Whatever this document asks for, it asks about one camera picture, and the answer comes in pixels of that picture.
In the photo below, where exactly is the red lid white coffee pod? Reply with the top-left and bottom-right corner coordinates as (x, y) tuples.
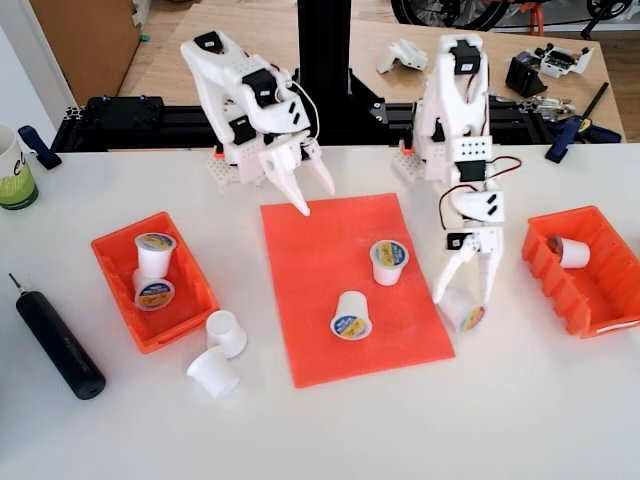
(204, 309), (249, 360)
(439, 287), (486, 334)
(546, 235), (591, 270)

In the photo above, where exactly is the black aluminium frame post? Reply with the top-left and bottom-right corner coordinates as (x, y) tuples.
(269, 0), (386, 109)

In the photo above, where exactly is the orange bin with white label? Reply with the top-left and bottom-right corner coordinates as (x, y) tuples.
(521, 205), (640, 341)

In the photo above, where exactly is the black bicycle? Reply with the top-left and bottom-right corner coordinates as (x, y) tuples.
(389, 0), (640, 40)

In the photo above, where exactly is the black aluminium frame rail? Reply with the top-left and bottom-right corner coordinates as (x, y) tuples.
(49, 99), (556, 153)

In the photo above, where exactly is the blue lid white coffee pod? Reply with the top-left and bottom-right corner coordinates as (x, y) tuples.
(133, 232), (178, 279)
(369, 239), (410, 287)
(132, 269), (176, 312)
(329, 290), (374, 341)

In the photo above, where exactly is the white green mug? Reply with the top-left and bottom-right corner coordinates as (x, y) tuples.
(0, 123), (40, 211)

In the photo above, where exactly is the brown wooden cabinet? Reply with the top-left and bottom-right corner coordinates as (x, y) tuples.
(28, 0), (144, 107)

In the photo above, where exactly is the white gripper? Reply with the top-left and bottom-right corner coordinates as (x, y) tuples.
(432, 225), (505, 305)
(258, 135), (337, 218)

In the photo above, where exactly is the black plastic mounting block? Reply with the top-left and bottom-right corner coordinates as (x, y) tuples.
(82, 94), (166, 132)

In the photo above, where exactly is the white device with circuit board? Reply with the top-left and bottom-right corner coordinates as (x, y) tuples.
(517, 43), (595, 79)

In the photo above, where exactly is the metal clamp tool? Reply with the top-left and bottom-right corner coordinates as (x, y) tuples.
(519, 94), (576, 124)

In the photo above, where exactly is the black printed part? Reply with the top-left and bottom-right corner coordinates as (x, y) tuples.
(504, 55), (549, 99)

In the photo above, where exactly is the blue bar clamp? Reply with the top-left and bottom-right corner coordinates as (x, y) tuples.
(544, 81), (624, 164)
(17, 124), (64, 171)

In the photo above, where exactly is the orange foam mat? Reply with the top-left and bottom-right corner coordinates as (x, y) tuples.
(259, 192), (456, 390)

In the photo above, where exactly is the orange plastic bin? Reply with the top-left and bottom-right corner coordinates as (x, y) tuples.
(89, 210), (224, 355)

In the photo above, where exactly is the black electric screwdriver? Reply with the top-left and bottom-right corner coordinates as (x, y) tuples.
(8, 272), (107, 401)

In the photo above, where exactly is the white printed robot part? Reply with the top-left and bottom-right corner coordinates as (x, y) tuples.
(375, 38), (429, 75)

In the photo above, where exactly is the wooden table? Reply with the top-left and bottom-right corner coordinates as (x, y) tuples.
(117, 3), (626, 151)

